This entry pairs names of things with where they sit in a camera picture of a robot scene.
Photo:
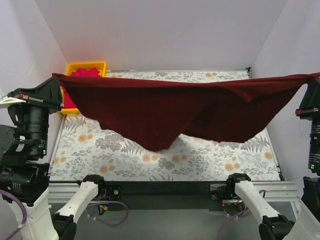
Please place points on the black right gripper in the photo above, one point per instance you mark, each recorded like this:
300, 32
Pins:
309, 112

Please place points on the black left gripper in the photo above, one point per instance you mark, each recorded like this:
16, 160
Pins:
35, 98

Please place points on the dark red t shirt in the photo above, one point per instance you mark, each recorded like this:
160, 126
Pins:
154, 113

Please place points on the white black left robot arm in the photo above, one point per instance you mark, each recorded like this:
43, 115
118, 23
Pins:
24, 182

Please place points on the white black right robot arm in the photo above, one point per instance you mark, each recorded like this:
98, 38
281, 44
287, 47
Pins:
257, 196

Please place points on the bright pink t shirt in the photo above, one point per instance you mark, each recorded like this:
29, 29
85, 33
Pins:
79, 72

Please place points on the yellow plastic bin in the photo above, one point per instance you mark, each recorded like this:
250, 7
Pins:
100, 65

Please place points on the floral patterned table mat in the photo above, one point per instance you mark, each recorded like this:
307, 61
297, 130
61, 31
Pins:
83, 148

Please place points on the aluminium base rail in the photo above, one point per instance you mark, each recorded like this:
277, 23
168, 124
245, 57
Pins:
276, 191

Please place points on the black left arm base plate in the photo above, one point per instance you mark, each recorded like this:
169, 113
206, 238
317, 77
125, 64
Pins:
109, 193

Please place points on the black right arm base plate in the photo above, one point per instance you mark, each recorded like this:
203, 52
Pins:
223, 193

